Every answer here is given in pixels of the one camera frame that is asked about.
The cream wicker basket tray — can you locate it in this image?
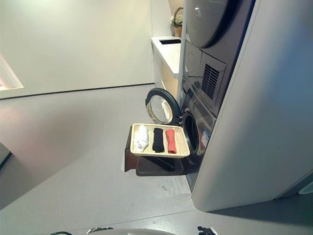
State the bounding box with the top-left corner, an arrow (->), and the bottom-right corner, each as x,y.
130,123 -> 191,159

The round glass washer door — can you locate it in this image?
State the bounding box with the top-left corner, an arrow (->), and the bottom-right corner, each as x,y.
144,87 -> 183,127

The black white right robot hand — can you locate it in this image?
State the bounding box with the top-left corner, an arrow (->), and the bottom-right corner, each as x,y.
197,226 -> 218,235

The grey robot torso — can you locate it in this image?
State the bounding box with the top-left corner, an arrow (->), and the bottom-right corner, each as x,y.
107,228 -> 196,235

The grey box with black edge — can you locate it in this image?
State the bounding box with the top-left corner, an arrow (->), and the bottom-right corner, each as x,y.
0,142 -> 12,171

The dark brown wooden stool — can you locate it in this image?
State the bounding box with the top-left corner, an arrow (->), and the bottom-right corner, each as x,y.
124,127 -> 199,177

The blue energy label sticker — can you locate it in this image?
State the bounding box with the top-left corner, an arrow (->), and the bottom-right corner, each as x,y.
201,130 -> 210,147

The grey front-load washing machine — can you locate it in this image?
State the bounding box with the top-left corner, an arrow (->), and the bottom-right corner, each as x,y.
179,80 -> 218,191

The black rectangular sink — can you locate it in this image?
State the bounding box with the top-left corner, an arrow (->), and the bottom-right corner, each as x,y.
158,39 -> 182,46

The black cloth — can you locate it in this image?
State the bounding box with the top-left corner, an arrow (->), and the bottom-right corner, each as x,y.
152,127 -> 165,152

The white counter cabinet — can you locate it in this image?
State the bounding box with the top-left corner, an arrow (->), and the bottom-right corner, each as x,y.
151,36 -> 183,101

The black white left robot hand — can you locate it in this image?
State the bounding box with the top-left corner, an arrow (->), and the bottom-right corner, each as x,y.
87,227 -> 114,235

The potted plant in basket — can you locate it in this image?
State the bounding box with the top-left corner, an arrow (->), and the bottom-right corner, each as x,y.
169,6 -> 184,37

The red cloth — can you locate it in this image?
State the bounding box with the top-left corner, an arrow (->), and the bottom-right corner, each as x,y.
165,129 -> 177,155

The white cloth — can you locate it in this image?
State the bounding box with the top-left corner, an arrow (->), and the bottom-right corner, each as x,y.
133,124 -> 149,151

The light grey appliance cabinet frame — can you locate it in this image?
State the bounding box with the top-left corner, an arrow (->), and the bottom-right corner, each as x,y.
191,0 -> 313,212

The grey stacked dryer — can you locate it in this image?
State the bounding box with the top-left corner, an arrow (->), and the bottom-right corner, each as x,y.
182,0 -> 256,118

